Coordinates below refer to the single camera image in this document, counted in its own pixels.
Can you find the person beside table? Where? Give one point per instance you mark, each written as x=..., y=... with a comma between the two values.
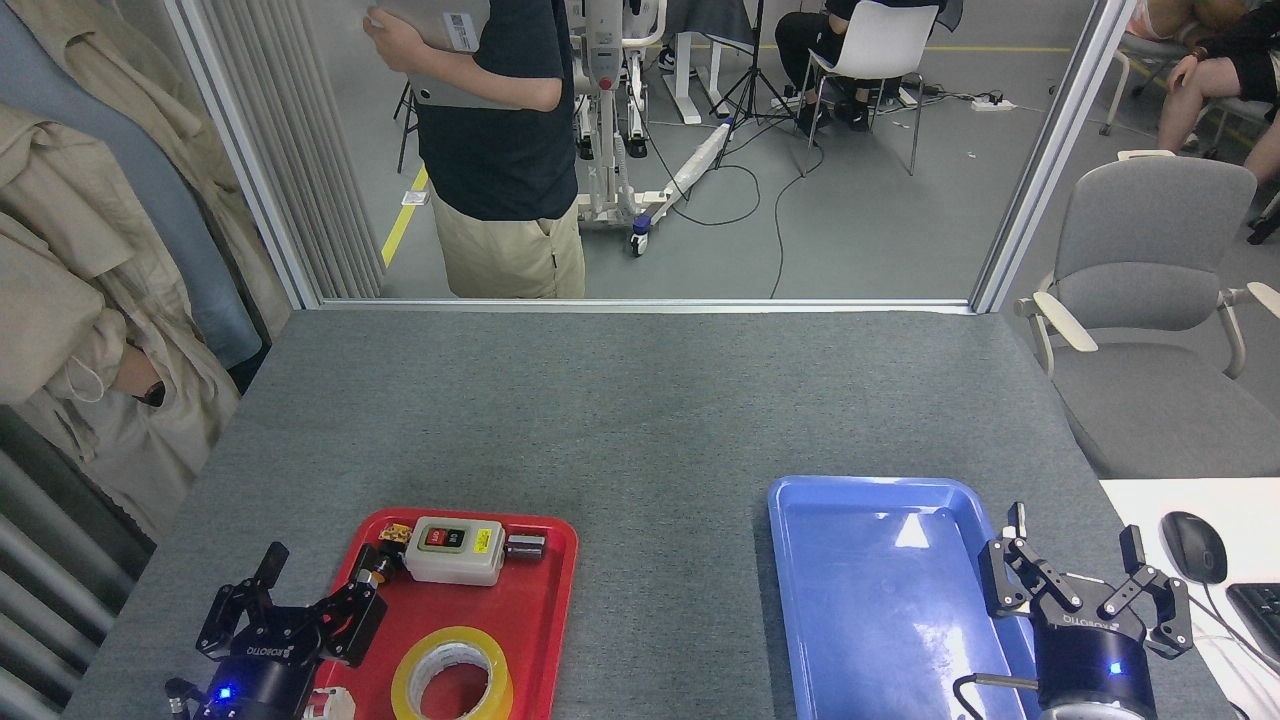
x=60, y=300

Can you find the person seated on white chair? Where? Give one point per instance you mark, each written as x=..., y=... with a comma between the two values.
x=800, y=40

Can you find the silver left post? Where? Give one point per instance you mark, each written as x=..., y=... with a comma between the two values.
x=243, y=150

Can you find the silver post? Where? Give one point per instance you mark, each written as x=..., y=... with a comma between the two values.
x=1052, y=150
x=243, y=150

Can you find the seated person's hand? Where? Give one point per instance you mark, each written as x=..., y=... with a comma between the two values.
x=1184, y=72

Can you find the white desk leg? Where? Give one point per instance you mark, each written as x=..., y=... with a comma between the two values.
x=685, y=80

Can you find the small white red switch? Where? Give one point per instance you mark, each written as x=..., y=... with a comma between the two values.
x=335, y=705

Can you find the silver horizontal rail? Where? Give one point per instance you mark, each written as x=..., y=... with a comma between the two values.
x=650, y=304

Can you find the black computer mouse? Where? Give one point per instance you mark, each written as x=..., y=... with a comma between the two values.
x=1195, y=548

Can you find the small yellow red component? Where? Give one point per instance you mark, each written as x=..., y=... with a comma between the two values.
x=396, y=533

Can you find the grey chair with white legs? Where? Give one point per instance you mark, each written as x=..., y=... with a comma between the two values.
x=1150, y=48

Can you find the standing person's left hand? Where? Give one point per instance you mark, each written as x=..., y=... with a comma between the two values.
x=395, y=38

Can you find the blue plastic tray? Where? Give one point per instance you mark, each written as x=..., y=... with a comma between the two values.
x=860, y=600

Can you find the grey office chair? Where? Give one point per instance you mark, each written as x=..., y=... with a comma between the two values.
x=1150, y=240

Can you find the small silver cylinder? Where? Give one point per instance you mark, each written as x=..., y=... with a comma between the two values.
x=525, y=547

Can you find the grey tablet computer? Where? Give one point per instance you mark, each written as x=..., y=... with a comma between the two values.
x=430, y=20

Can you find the red plastic tray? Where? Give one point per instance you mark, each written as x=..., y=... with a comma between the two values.
x=540, y=640

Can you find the white desk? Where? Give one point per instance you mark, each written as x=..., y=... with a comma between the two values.
x=1130, y=510

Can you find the standing person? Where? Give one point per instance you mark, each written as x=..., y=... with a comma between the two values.
x=500, y=150

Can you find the black wristwatch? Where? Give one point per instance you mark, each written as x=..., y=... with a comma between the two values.
x=153, y=395

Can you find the white switch box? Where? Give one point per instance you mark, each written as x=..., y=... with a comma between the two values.
x=455, y=562

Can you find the white stand on wheels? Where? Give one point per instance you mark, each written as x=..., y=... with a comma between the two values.
x=600, y=190

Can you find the silver right post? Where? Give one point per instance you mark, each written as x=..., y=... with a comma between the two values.
x=1052, y=150

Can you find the white plastic chair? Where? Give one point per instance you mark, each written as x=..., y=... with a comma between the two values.
x=880, y=40

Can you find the black keyboard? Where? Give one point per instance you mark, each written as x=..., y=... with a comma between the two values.
x=1262, y=615

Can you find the seated person with bare legs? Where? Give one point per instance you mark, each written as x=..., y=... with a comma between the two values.
x=1200, y=90

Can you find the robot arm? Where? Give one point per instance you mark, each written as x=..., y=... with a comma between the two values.
x=1100, y=716

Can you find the yellow tape roll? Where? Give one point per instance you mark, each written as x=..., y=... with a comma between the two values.
x=452, y=634

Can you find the black tripod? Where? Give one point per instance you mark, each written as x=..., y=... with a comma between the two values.
x=757, y=40

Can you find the white floor label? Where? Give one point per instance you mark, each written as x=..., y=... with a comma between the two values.
x=415, y=198

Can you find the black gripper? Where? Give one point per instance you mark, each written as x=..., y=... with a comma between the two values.
x=270, y=680
x=1090, y=660

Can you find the white power strip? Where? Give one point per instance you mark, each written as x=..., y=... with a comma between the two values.
x=993, y=103

